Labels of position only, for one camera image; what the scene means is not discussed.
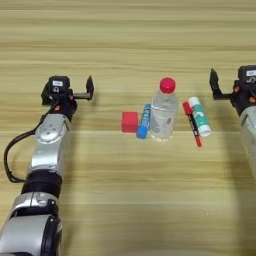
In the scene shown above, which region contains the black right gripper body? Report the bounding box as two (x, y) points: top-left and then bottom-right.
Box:
(213, 79), (256, 117)

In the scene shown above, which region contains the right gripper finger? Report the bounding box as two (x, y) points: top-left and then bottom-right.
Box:
(208, 67), (224, 100)

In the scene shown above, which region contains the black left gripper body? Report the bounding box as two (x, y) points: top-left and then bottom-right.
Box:
(48, 91), (93, 122)

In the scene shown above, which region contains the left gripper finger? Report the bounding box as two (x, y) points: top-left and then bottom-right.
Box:
(40, 83), (52, 106)
(85, 75), (95, 97)

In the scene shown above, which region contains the white and green glue stick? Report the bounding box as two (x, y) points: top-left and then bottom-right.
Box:
(187, 96), (213, 138)

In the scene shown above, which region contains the red cube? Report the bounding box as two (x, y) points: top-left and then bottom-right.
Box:
(121, 111), (140, 134)

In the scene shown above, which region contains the clear bottle with red cap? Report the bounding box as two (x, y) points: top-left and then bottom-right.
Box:
(149, 76), (180, 143)

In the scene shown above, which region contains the blue glue stick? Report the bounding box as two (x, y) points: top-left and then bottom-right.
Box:
(135, 102), (153, 140)

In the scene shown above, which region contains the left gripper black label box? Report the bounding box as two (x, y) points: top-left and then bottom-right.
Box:
(48, 75), (71, 97)

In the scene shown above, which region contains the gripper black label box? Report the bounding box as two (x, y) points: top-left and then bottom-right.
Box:
(237, 64), (256, 85)
(48, 75), (71, 97)

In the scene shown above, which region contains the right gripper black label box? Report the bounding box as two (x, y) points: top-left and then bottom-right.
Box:
(237, 64), (256, 85)

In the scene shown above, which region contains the red marker pen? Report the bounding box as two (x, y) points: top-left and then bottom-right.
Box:
(181, 100), (204, 149)

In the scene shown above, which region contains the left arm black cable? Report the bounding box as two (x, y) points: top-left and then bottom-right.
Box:
(3, 105), (60, 184)

